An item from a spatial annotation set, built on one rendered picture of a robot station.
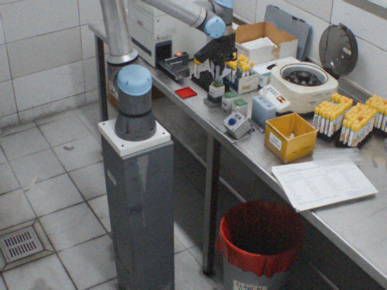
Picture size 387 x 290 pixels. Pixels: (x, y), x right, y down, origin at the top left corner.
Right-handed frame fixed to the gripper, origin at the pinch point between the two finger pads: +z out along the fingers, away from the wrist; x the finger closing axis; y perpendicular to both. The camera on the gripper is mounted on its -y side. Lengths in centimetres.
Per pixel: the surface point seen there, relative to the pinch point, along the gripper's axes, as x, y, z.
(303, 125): -39.6, 11.0, 2.0
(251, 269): -43, -8, 63
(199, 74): 16.6, 3.2, 5.7
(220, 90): -2.0, 1.1, 4.0
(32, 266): 36, -80, 97
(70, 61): 169, -4, 61
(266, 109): -26.9, 3.9, 0.0
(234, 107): -14.0, -0.5, 4.7
